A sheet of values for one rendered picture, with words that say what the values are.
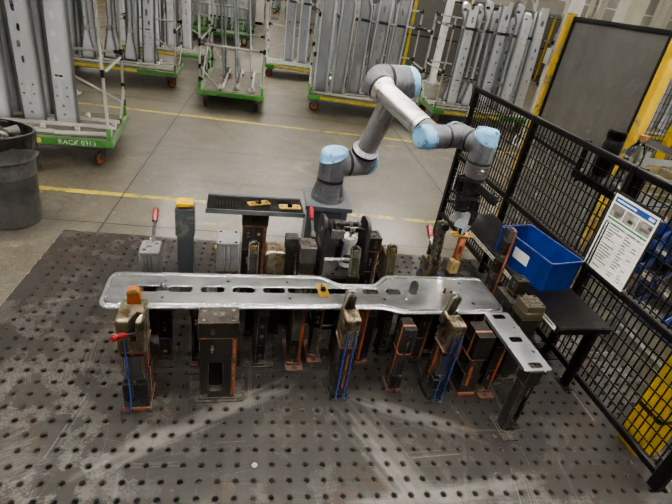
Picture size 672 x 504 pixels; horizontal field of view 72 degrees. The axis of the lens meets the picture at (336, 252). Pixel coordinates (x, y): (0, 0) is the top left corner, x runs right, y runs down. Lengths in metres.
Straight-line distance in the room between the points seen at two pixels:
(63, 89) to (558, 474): 5.17
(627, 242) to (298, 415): 1.27
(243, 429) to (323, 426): 0.25
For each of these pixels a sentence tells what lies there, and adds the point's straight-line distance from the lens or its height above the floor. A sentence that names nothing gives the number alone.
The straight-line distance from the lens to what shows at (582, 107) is 3.97.
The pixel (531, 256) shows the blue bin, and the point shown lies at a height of 1.13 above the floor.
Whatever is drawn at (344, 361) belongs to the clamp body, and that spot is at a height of 0.86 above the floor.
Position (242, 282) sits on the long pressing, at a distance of 1.63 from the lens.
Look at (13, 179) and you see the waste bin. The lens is 4.01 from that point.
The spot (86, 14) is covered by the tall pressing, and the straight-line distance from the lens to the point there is 8.96.
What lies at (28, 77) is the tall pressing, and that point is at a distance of 5.63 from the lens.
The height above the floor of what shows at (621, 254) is 1.27.
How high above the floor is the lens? 1.93
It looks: 30 degrees down
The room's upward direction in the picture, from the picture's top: 10 degrees clockwise
